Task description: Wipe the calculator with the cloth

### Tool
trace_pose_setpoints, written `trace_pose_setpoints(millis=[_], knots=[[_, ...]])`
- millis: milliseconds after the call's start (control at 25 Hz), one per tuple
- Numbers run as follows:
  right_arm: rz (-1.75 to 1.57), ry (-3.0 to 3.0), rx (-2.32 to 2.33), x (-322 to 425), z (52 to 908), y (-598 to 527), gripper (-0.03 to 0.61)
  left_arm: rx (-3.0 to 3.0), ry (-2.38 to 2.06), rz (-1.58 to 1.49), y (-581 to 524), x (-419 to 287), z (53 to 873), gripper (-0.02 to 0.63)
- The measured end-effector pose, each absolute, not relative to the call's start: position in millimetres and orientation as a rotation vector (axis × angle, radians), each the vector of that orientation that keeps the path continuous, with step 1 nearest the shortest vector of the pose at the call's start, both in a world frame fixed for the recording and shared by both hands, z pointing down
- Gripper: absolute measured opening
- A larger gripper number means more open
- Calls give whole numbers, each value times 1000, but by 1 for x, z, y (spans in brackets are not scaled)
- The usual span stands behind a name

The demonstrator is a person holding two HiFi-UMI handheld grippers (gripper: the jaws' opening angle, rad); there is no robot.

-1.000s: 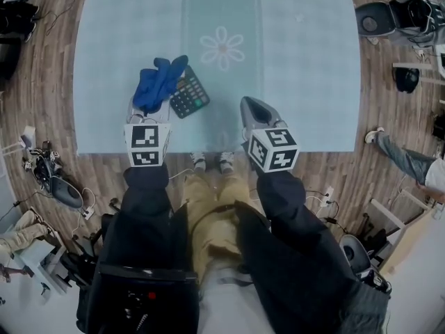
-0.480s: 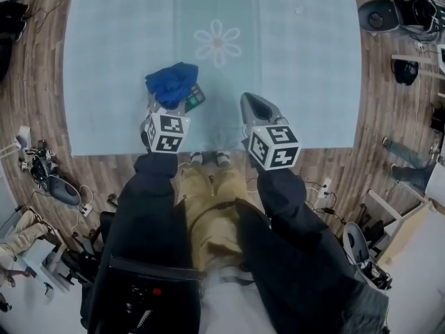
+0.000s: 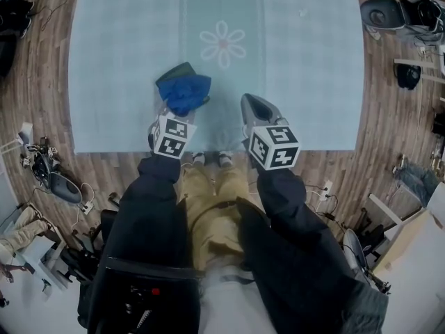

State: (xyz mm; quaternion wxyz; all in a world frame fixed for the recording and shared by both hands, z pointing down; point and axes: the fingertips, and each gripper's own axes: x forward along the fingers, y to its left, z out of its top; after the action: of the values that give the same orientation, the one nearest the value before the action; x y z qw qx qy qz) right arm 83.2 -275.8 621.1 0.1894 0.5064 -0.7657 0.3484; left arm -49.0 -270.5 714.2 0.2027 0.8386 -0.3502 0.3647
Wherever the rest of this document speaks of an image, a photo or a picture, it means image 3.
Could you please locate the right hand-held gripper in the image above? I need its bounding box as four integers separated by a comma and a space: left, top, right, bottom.
240, 93, 301, 171

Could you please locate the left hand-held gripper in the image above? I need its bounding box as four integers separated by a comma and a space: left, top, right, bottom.
147, 110, 198, 160

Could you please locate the blue cloth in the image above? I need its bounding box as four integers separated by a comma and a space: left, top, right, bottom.
158, 74, 213, 117

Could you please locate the dark calculator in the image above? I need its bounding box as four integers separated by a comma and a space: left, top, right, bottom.
154, 61, 211, 104

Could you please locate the person's left forearm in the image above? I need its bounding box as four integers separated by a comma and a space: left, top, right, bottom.
76, 151, 201, 330

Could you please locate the person's right forearm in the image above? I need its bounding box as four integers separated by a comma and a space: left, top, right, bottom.
235, 168, 389, 334

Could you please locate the person's right leg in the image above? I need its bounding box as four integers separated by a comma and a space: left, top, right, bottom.
212, 164, 251, 257

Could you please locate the person's leg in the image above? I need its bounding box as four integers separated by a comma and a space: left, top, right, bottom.
212, 164, 251, 257
180, 164, 218, 273

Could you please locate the person's left leg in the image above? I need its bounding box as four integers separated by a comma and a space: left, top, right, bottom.
180, 164, 218, 273

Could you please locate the light blue flowered tablecloth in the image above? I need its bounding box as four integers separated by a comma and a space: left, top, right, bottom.
65, 0, 365, 154

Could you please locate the grey hard case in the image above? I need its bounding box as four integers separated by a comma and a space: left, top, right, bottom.
47, 171, 83, 205
359, 0, 406, 33
343, 228, 368, 281
398, 0, 445, 34

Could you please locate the black office chair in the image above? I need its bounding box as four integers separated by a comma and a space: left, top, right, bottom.
60, 192, 121, 287

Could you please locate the black round bag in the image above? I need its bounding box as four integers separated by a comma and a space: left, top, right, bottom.
396, 63, 423, 90

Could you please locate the black chest pack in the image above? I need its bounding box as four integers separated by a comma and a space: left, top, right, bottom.
102, 255, 202, 334

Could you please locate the person's white shirt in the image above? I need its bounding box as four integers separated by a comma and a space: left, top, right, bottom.
198, 268, 275, 334

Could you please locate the white desk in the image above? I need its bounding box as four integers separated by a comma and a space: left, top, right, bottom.
367, 182, 445, 334

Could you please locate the white metal frame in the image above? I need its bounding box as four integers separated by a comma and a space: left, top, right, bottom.
394, 44, 445, 83

